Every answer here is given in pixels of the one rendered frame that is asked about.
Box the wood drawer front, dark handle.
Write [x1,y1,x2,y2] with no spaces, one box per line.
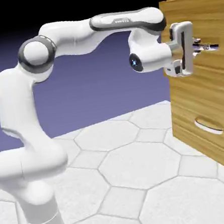
[153,0,224,85]

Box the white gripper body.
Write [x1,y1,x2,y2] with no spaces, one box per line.
[168,20,201,78]

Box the light wood cabinet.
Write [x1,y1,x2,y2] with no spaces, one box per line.
[151,0,224,195]

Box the white curved drawer handle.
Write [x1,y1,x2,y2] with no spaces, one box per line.
[194,114,224,138]

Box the wood drawer front, white handle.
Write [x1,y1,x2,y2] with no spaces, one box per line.
[162,61,224,195]

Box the dark metal drawer handle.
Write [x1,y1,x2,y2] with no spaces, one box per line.
[192,39,220,53]

